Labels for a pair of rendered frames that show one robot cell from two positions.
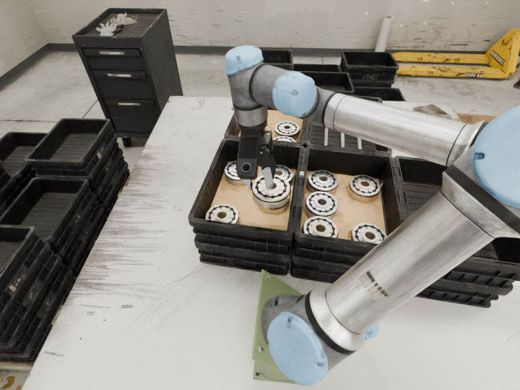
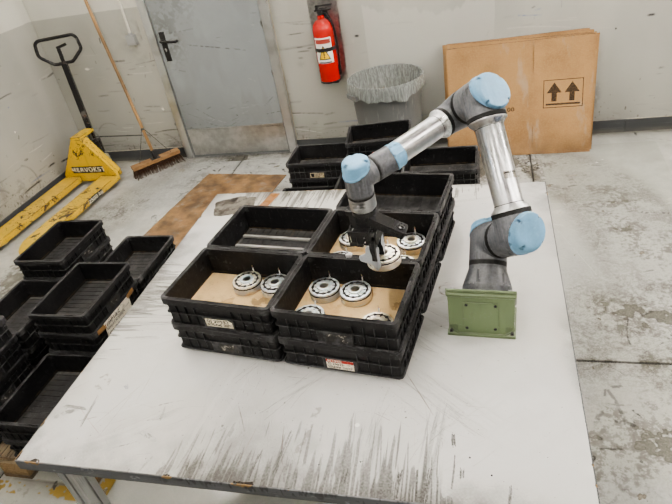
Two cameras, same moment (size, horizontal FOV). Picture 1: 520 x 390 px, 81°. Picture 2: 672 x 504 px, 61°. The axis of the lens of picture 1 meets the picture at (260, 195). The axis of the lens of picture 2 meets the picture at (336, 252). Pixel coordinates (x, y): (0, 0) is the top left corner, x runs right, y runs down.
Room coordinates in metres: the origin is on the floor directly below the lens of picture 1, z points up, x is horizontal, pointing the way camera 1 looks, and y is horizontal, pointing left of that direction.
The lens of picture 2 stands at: (0.34, 1.37, 1.98)
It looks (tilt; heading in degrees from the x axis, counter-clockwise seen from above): 33 degrees down; 286
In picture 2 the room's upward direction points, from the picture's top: 11 degrees counter-clockwise
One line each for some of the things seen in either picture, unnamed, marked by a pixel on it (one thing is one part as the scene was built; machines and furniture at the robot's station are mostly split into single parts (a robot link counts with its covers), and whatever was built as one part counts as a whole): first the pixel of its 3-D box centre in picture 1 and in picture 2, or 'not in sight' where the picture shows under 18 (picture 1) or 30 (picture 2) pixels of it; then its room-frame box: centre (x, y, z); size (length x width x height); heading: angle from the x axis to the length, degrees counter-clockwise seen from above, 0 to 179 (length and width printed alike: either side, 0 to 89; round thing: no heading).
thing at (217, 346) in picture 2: not in sight; (245, 314); (1.10, -0.05, 0.76); 0.40 x 0.30 x 0.12; 170
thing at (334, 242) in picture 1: (349, 193); (373, 235); (0.65, -0.27, 0.92); 0.40 x 0.30 x 0.02; 170
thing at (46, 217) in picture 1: (56, 227); not in sight; (0.99, 1.06, 0.31); 0.40 x 0.30 x 0.34; 177
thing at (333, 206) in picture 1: (321, 203); not in sight; (0.66, -0.20, 0.86); 0.10 x 0.10 x 0.01
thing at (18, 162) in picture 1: (27, 173); not in sight; (1.41, 1.44, 0.31); 0.40 x 0.30 x 0.34; 177
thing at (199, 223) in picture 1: (252, 181); (346, 288); (0.71, 0.02, 0.92); 0.40 x 0.30 x 0.02; 170
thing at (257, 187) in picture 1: (271, 187); (383, 253); (0.59, -0.03, 1.01); 0.10 x 0.10 x 0.01
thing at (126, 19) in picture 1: (123, 18); not in sight; (2.46, 0.99, 0.88); 0.29 x 0.22 x 0.03; 177
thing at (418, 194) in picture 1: (446, 217); (397, 204); (0.60, -0.57, 0.87); 0.40 x 0.30 x 0.11; 170
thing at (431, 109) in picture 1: (432, 114); (233, 205); (1.45, -0.93, 0.71); 0.22 x 0.19 x 0.01; 177
